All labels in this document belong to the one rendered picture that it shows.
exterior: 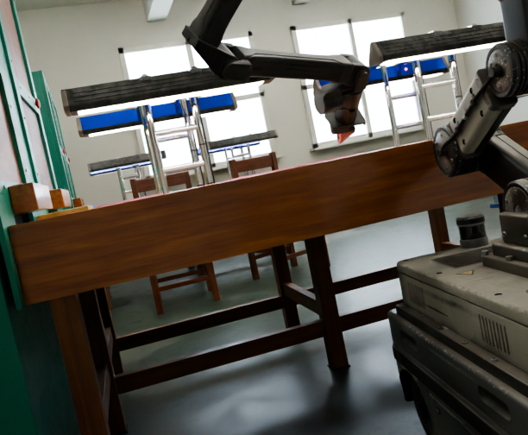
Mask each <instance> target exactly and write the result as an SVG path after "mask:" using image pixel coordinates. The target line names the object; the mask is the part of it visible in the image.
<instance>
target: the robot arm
mask: <svg viewBox="0 0 528 435"><path fill-rule="evenodd" d="M241 2H242V0H207V1H206V2H205V4H204V7H203V8H202V9H201V10H200V12H199V14H198V16H197V17H196V18H195V19H194V20H193V21H192V23H191V25H190V26H188V25H185V27H184V29H183V31H182V33H181V34H182V35H183V36H184V37H185V39H186V40H187V41H188V42H189V43H190V45H191V46H192V47H193V49H194V50H195V51H196V52H197V53H198V55H199V56H200V57H201V58H202V60H203V61H204V62H205V63H206V65H207V66H208V67H209V68H210V69H211V70H212V71H213V72H214V73H215V75H217V76H218V77H219V78H220V79H223V80H241V81H248V79H249V78H250V77H266V78H281V79H309V80H322V81H329V82H331V83H329V84H327V85H323V86H320V87H318V89H317V94H315V96H314V105H315V108H316V110H317V113H318V114H320V115H323V114H324V118H325V120H327V121H328V122H329V124H330V132H331V134H332V135H336V137H337V141H338V143H339V144H341V143H342V142H344V141H345V140H346V139H347V138H348V137H350V136H351V135H353V134H354V133H355V126H356V125H361V124H363V125H365V124H366V120H365V118H364V116H363V115H362V113H361V112H360V110H359V104H360V101H361V95H362V92H363V90H365V89H367V85H368V79H369V76H370V69H369V68H368V67H367V66H366V65H365V64H364V63H362V62H361V61H360V60H358V59H357V58H356V57H355V56H354V55H353V54H332V55H321V54H301V53H291V52H281V51H271V50H261V49H253V48H247V47H243V46H236V45H233V44H232V43H228V42H222V40H223V35H224V33H225V30H226V28H227V27H228V25H229V23H230V21H231V19H232V17H233V16H234V14H235V13H236V11H237V9H238V7H239V5H240V4H241Z"/></svg>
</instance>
